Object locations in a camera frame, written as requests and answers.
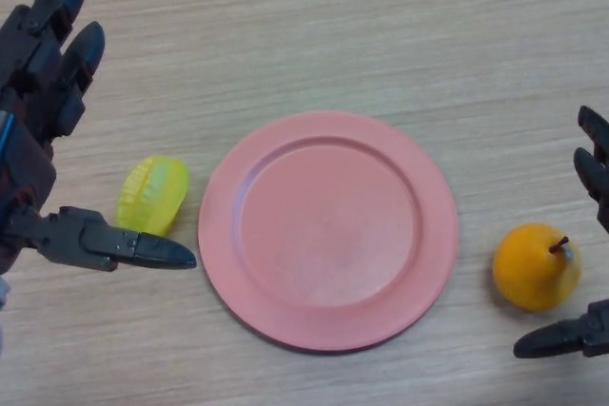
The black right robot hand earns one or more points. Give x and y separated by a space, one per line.
561 337

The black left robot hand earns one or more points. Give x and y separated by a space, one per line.
26 168

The yellow orange pear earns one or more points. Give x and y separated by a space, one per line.
533 268

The pink round plate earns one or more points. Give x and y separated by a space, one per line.
328 235

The yellow green starfruit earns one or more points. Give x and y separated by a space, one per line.
152 192

